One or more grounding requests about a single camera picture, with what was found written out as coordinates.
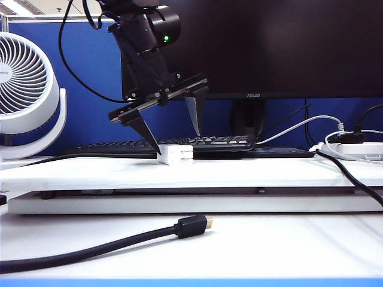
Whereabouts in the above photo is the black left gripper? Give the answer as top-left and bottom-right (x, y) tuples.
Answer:
(108, 49), (209, 155)

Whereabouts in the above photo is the white USB charger block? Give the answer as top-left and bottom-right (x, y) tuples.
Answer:
(156, 144), (194, 166)

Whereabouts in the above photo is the white Type-C charging cable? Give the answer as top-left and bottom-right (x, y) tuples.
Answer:
(256, 115), (345, 146)

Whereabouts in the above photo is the black keyboard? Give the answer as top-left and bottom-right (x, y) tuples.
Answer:
(61, 146), (317, 160)
(78, 135), (257, 154)

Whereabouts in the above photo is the thick white board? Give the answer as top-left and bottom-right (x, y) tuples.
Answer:
(0, 157), (383, 192)

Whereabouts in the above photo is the black monitor stand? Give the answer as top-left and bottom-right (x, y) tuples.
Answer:
(230, 100), (268, 141)

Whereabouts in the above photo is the blue office partition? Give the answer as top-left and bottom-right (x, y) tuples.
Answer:
(0, 16), (383, 158)

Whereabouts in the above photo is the thin white board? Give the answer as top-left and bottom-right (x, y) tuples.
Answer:
(7, 193), (383, 215)

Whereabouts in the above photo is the black ASUS monitor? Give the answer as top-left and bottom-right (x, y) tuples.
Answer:
(121, 0), (383, 101)

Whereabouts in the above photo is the white desk fan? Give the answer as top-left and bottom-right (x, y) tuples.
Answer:
(0, 31), (68, 164)

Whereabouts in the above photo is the white power strip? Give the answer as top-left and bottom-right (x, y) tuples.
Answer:
(309, 142), (383, 162)

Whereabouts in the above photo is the black HDMI cable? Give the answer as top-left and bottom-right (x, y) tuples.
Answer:
(0, 214), (216, 274)

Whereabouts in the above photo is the thin black monitor cable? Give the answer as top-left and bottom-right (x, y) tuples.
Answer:
(304, 100), (317, 147)

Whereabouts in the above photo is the white looped cable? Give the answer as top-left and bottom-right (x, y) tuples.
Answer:
(325, 130), (383, 164)

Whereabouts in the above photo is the black plug with cable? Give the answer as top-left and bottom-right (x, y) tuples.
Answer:
(339, 104), (383, 146)

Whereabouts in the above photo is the thick black power cable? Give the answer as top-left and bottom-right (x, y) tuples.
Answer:
(315, 149), (383, 209)

